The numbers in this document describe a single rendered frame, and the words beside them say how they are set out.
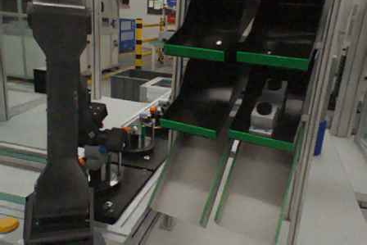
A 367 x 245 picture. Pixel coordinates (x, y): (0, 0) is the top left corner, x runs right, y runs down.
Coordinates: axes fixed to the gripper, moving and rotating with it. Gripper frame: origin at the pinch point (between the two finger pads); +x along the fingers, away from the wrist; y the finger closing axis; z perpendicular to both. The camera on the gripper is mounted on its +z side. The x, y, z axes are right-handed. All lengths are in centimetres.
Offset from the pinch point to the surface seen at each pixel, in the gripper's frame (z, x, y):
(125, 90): 114, 149, 76
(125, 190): -8.4, 7.4, -9.3
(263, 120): 3.6, -18.9, -41.7
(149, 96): 75, 91, 29
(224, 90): 15.7, -9.9, -31.7
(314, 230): -3, 27, -60
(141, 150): 8.8, 20.1, -4.9
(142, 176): -2.0, 13.1, -10.4
